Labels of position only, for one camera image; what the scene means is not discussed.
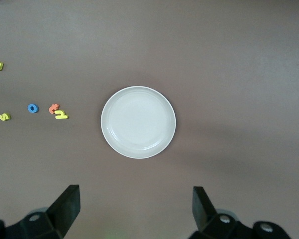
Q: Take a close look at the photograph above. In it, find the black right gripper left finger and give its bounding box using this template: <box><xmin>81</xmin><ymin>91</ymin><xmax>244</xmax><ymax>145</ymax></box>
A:
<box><xmin>4</xmin><ymin>184</ymin><xmax>81</xmax><ymax>239</ymax></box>

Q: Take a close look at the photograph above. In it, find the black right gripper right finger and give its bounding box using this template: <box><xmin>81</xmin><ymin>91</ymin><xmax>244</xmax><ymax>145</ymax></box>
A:
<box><xmin>191</xmin><ymin>186</ymin><xmax>255</xmax><ymax>239</ymax></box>

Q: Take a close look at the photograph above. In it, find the yellow foam letter h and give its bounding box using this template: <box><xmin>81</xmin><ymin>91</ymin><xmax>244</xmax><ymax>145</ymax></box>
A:
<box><xmin>54</xmin><ymin>110</ymin><xmax>69</xmax><ymax>120</ymax></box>

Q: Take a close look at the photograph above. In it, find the blue foam letter o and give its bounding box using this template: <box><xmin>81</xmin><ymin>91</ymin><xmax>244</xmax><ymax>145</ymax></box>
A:
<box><xmin>27</xmin><ymin>103</ymin><xmax>40</xmax><ymax>114</ymax></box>

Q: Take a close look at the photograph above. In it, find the beige brown round plate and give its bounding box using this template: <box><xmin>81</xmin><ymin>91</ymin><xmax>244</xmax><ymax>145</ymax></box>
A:
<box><xmin>100</xmin><ymin>86</ymin><xmax>177</xmax><ymax>159</ymax></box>

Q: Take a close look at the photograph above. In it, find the brown table cover mat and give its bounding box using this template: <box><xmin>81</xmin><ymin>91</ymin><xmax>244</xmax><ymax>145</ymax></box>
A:
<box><xmin>0</xmin><ymin>0</ymin><xmax>299</xmax><ymax>239</ymax></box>

